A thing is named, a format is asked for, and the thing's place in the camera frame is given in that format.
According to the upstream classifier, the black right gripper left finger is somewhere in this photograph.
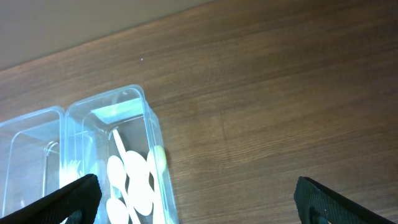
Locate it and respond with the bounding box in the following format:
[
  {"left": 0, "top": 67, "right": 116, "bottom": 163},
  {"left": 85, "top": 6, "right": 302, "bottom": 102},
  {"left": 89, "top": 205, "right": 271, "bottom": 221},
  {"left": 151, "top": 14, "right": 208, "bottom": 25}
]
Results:
[{"left": 1, "top": 174, "right": 102, "bottom": 224}]

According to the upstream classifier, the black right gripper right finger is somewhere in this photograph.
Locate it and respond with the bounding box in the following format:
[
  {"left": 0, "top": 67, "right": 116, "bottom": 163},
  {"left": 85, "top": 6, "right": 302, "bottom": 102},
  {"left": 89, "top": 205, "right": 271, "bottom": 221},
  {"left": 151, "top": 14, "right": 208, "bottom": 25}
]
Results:
[{"left": 294, "top": 176, "right": 394, "bottom": 224}]

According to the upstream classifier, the white fork tines down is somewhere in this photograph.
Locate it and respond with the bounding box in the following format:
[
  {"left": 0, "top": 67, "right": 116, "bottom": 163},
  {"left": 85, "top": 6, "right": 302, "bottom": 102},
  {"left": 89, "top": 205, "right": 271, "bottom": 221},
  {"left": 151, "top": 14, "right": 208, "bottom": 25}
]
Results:
[{"left": 60, "top": 160, "right": 83, "bottom": 187}]

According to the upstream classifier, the white plastic spoon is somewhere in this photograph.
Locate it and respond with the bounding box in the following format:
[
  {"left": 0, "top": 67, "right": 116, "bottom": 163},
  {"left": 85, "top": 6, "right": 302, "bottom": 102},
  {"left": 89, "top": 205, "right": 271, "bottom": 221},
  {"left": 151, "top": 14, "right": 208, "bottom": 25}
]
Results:
[
  {"left": 123, "top": 150, "right": 156, "bottom": 217},
  {"left": 107, "top": 156, "right": 141, "bottom": 224},
  {"left": 106, "top": 198, "right": 129, "bottom": 224},
  {"left": 112, "top": 129, "right": 155, "bottom": 217}
]

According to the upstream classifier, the yellow plastic spoon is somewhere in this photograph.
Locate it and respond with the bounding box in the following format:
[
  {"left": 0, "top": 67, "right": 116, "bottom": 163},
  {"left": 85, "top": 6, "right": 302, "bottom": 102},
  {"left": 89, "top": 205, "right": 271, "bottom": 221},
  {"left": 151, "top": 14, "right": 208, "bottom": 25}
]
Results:
[{"left": 147, "top": 145, "right": 167, "bottom": 224}]

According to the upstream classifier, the clear container right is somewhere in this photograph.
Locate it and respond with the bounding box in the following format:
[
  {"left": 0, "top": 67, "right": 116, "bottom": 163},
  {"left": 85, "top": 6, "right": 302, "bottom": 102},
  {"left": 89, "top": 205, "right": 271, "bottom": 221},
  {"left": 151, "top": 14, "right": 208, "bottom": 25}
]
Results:
[{"left": 61, "top": 85, "right": 178, "bottom": 224}]

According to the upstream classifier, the clear container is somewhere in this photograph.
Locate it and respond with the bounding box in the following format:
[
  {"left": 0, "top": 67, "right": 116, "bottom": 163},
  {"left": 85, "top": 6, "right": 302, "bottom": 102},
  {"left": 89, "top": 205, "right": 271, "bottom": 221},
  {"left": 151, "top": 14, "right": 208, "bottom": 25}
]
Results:
[
  {"left": 1, "top": 106, "right": 64, "bottom": 217},
  {"left": 61, "top": 85, "right": 178, "bottom": 224}
]

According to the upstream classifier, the clear container left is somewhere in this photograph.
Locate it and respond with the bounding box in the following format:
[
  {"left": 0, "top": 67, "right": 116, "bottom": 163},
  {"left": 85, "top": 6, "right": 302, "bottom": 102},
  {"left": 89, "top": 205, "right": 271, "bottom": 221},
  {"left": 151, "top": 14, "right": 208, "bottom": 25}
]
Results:
[{"left": 1, "top": 106, "right": 64, "bottom": 217}]

